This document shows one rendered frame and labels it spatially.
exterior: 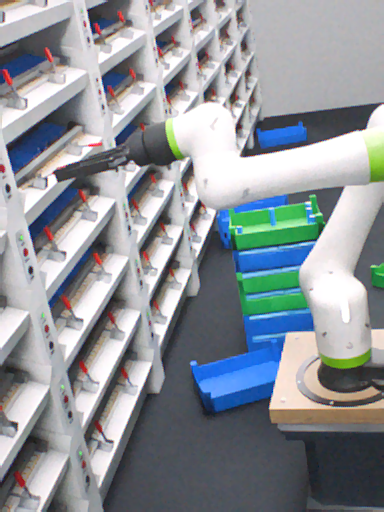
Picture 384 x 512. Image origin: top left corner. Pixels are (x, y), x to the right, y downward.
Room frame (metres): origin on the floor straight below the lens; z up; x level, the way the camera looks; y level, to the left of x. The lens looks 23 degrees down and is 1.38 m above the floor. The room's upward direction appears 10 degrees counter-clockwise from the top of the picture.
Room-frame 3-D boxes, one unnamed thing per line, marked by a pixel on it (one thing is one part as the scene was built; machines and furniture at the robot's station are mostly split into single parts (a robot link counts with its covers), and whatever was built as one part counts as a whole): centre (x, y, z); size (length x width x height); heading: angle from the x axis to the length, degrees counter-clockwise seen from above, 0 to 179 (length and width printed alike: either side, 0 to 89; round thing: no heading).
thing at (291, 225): (2.41, -0.29, 0.44); 0.30 x 0.20 x 0.08; 84
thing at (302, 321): (2.41, -0.29, 0.12); 0.30 x 0.20 x 0.08; 84
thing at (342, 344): (1.62, -0.32, 0.48); 0.16 x 0.13 x 0.19; 179
